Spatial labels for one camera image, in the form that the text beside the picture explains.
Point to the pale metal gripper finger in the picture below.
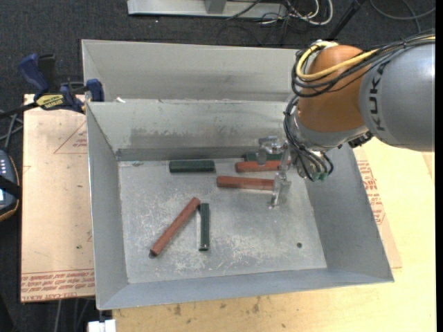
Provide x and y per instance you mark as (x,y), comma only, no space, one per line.
(281,190)
(270,147)

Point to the dark green flat block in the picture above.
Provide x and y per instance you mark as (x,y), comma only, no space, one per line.
(192,166)
(250,157)
(204,227)

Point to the red-brown flat block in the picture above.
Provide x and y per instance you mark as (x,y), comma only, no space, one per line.
(174,227)
(244,182)
(249,167)

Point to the grey metal bin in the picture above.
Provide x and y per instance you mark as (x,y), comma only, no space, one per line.
(235,240)

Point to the brown cardboard board red print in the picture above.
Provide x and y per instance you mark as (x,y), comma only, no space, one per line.
(55,202)

